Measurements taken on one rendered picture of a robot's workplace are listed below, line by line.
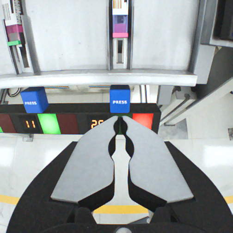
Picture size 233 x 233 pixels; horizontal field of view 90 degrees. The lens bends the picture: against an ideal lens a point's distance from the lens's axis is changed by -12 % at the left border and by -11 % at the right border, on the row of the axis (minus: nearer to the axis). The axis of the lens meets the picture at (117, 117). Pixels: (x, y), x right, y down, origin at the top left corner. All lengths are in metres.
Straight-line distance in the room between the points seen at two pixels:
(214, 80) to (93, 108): 0.18
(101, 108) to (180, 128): 0.79
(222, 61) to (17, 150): 1.10
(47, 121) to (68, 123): 0.03
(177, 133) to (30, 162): 0.99
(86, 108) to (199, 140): 0.89
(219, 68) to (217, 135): 0.90
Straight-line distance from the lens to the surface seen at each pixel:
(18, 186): 1.09
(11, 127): 0.27
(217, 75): 0.23
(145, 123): 0.20
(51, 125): 0.22
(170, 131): 0.91
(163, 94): 0.21
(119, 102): 0.15
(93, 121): 0.19
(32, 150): 1.02
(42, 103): 0.19
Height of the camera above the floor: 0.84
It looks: 74 degrees down
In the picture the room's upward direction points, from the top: 1 degrees counter-clockwise
